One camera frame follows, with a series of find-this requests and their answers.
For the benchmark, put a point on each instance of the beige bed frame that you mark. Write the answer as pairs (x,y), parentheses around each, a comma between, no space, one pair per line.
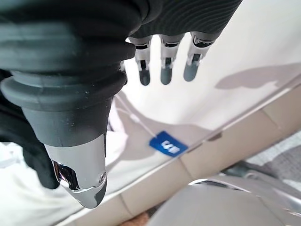
(211,160)

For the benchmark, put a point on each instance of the white bed sheet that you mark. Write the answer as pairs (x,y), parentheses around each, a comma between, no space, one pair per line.
(235,70)

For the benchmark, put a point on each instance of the grey patterned rug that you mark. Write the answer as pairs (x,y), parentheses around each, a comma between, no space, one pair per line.
(282,155)

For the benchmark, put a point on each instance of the blue paper tag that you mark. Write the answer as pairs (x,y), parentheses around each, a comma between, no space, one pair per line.
(168,144)

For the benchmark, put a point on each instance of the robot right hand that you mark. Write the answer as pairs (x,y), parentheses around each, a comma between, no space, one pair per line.
(70,58)

